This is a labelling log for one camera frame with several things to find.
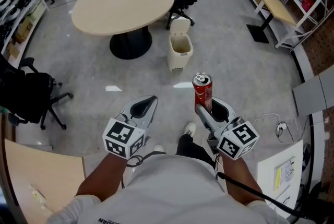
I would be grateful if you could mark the white round floor socket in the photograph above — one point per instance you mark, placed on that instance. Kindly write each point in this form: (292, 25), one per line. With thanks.
(281, 127)

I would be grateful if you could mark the person's right forearm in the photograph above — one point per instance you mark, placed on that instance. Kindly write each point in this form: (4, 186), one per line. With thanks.
(237, 169)

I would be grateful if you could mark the person's white shoe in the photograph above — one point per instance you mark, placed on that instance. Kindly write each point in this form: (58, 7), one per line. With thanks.
(159, 148)
(190, 129)

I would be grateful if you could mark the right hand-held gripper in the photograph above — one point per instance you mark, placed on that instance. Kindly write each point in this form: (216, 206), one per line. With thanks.
(240, 136)

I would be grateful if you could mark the person's white shirt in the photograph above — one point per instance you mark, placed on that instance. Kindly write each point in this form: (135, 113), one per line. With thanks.
(169, 191)

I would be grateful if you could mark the grey metal cabinet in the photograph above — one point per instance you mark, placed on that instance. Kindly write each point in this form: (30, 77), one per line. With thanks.
(313, 92)

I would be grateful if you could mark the small wooden side table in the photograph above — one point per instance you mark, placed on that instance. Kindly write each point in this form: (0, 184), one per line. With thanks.
(276, 7)

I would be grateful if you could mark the person's right white shoe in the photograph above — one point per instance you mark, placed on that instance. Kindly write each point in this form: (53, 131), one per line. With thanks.
(190, 129)

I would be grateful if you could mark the small beige trash bin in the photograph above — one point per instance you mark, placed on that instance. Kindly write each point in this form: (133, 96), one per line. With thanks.
(180, 61)

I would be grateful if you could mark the round wooden table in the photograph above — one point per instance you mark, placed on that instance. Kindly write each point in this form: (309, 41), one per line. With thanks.
(122, 3)

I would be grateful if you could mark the white shelf with robot vacuums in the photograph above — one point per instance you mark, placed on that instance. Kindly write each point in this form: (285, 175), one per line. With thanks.
(15, 9)

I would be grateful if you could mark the person's left forearm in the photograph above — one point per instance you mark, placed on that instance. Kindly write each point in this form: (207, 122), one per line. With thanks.
(100, 178)

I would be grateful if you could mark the red soda can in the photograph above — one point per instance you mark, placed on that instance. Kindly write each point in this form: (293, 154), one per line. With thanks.
(202, 92)

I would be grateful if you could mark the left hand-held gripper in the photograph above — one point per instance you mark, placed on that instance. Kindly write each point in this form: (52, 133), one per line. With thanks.
(120, 134)

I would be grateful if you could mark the white panel with paper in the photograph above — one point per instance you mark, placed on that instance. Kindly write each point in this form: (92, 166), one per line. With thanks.
(266, 178)

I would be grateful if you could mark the person's left white shoe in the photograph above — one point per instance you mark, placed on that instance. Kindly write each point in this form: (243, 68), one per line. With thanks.
(159, 148)

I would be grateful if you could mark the brown cardboard box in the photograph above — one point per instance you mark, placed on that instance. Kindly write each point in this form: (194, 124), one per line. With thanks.
(24, 29)

